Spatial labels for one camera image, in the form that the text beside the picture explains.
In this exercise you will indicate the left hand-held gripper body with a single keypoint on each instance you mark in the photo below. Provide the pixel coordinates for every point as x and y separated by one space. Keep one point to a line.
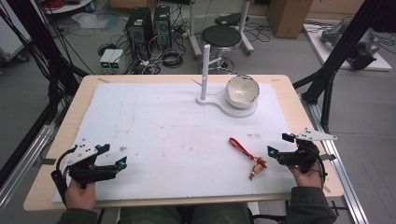
84 169

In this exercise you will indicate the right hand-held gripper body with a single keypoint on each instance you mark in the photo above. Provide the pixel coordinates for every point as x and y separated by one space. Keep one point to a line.
300 158

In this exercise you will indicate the person's right hand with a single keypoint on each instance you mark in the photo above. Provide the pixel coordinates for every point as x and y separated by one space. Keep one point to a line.
308 180

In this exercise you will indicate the person's left hand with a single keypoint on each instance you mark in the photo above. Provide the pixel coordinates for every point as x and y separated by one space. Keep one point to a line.
79 196

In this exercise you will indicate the wooden table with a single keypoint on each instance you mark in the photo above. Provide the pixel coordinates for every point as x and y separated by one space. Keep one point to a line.
62 140

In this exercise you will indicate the white foam board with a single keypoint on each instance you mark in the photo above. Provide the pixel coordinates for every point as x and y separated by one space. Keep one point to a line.
162 140

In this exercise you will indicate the broken white bowl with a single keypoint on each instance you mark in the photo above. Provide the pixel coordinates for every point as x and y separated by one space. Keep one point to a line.
242 91

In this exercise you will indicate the person's legs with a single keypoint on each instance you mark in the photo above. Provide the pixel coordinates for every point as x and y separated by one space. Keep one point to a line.
186 214

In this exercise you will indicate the white power supply box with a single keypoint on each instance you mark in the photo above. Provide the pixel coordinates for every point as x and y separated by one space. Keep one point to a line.
106 58
115 59

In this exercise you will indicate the white floor platform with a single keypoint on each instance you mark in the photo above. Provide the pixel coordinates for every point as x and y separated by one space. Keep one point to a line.
325 54

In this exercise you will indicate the grey robot device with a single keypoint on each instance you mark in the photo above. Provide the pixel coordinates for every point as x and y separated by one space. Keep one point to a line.
358 43

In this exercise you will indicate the brown cardboard box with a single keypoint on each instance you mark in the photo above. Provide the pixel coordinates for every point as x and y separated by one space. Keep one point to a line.
288 17

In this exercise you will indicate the black round stool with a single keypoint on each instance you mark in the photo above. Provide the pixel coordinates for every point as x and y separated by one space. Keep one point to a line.
221 36

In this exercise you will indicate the black computer tower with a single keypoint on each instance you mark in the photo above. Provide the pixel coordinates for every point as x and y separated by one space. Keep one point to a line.
162 26
139 26

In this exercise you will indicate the clear plastic sheet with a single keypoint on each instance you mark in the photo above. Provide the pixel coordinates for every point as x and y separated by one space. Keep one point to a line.
93 20

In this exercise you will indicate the black flat floor case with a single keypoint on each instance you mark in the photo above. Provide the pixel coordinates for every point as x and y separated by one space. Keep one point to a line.
231 19

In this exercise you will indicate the white round table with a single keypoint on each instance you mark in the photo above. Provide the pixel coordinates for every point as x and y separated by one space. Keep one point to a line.
67 5

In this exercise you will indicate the aluminium rail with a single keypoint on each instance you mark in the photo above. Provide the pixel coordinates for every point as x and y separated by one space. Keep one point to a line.
342 174
21 161

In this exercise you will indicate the black frame strut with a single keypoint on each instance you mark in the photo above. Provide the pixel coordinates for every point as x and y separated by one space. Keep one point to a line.
339 53
37 46

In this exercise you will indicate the white stand with post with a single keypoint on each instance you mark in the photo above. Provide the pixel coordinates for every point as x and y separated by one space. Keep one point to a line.
205 77

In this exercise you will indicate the white metal stand frame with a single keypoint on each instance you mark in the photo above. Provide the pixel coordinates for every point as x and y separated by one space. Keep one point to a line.
194 37

